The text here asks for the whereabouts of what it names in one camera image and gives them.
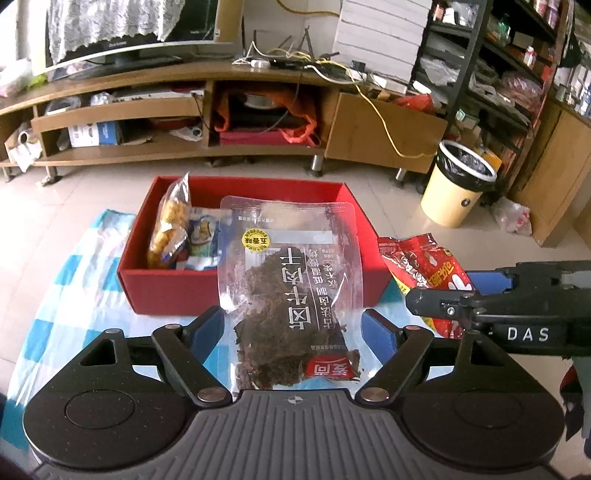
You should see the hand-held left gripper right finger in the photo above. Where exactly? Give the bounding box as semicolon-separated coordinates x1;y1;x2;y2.
355;308;511;409

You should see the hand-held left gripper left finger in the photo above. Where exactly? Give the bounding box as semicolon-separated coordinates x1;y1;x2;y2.
76;305;232;409

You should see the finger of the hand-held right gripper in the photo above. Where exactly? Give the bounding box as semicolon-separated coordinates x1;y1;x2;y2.
466;265;522;296
405;286;481;330

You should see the red snack packet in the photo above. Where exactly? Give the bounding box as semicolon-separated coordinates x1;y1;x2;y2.
378;233;476;340

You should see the red cardboard box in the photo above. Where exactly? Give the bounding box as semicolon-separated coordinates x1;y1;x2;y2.
116;175;392;317

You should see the clear beef jerky packet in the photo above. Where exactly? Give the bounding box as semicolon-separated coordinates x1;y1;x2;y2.
217;195;365;393

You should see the blue snack packet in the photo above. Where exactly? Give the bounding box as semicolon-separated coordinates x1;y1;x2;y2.
178;207;232;272

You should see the waffle packet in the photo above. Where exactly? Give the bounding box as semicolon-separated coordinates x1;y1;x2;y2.
147;172;192;270

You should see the clear plastic bag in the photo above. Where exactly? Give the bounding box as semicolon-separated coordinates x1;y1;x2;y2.
490;196;533;237

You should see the yellow trash bin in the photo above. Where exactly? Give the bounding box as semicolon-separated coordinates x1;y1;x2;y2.
420;140;499;228

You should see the wooden cabinet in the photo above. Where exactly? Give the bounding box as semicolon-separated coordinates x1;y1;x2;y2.
508;97;591;247

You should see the blue white checkered tablecloth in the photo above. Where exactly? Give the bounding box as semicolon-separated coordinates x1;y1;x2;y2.
9;209;407;407

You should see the wooden TV stand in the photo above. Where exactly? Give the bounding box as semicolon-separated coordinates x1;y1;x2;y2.
0;60;448;185

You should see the red plastic bag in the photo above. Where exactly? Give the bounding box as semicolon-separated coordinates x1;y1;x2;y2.
394;92;435;112

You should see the orange plastic bag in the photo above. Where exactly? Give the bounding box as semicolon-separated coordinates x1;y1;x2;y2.
213;87;321;147

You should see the blue white carton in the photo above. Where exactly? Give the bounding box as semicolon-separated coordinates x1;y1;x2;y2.
68;121;123;148

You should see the white power strip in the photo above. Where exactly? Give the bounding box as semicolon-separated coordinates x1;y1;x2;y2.
355;69;409;93

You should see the black shelf rack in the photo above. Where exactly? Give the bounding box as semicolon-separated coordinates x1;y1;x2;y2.
411;0;573;195

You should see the open cardboard box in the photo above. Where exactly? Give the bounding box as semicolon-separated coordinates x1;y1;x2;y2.
4;126;43;172

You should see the stack of white boxes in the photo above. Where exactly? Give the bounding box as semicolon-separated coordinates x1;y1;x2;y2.
333;0;435;86

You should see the television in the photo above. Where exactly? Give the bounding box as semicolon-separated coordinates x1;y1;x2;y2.
16;0;245;77

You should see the white plastic bag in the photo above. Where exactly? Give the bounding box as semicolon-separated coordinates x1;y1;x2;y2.
0;58;47;97

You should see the white lace cloth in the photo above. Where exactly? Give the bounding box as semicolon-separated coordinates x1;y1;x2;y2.
46;0;183;63

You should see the yellow cable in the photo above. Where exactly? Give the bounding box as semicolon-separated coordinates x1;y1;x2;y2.
348;69;438;160

